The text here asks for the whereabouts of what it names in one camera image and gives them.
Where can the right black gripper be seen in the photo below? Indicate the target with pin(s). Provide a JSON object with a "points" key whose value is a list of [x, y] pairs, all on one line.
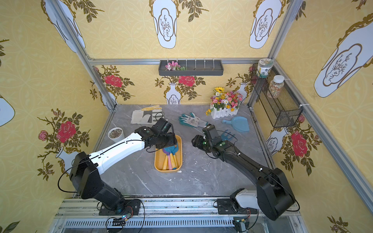
{"points": [[199, 141]]}

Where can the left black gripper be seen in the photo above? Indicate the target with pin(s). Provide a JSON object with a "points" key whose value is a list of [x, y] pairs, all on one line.
{"points": [[169, 140]]}

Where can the teal rake yellow handle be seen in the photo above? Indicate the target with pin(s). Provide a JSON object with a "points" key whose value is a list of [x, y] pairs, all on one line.
{"points": [[225, 135], [165, 163], [173, 152]]}

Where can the purple rake pink handle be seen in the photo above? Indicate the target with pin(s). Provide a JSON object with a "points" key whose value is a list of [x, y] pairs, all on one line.
{"points": [[169, 158]]}

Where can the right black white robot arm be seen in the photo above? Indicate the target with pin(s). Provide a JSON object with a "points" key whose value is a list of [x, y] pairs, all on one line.
{"points": [[274, 194]]}

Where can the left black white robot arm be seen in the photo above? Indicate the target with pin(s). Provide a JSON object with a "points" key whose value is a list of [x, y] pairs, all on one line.
{"points": [[86, 171]]}

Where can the yellow plastic storage tray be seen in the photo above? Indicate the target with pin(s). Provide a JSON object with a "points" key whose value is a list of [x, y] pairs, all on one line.
{"points": [[160, 156]]}

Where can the flower bouquet white fence box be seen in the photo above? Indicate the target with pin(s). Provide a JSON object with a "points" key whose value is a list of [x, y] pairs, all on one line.
{"points": [[224, 104]]}

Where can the beige grey work glove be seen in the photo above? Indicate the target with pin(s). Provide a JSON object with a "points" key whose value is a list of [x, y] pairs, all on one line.
{"points": [[147, 116]]}

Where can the teal white garden glove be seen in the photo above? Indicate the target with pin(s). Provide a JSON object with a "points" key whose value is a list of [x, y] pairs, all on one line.
{"points": [[192, 120]]}

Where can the light blue plastic dustpan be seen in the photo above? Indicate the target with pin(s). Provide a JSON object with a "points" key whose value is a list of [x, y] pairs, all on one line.
{"points": [[238, 123]]}

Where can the white pot with pebbles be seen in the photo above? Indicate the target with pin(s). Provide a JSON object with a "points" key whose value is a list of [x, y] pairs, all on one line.
{"points": [[116, 134]]}

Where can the small pink flower plant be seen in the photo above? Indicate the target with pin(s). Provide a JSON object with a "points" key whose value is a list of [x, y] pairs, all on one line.
{"points": [[170, 66]]}

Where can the clear bottle colourful beads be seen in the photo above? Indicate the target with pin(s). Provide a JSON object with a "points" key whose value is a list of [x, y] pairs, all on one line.
{"points": [[275, 86]]}

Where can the jar with patterned label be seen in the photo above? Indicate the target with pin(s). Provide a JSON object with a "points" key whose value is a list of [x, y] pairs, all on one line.
{"points": [[264, 67]]}

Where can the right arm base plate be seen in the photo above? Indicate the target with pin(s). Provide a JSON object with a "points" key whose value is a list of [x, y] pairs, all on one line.
{"points": [[227, 206]]}

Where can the grey wall shelf tray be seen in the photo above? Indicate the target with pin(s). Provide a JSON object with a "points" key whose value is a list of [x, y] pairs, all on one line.
{"points": [[194, 67]]}

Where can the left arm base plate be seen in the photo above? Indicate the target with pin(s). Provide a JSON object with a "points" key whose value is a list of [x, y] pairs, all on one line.
{"points": [[130, 206]]}

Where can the black wire mesh basket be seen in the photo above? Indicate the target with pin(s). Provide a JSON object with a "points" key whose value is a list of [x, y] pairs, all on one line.
{"points": [[283, 110]]}

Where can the aluminium front rail frame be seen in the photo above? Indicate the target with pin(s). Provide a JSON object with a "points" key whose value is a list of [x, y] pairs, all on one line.
{"points": [[169, 212]]}

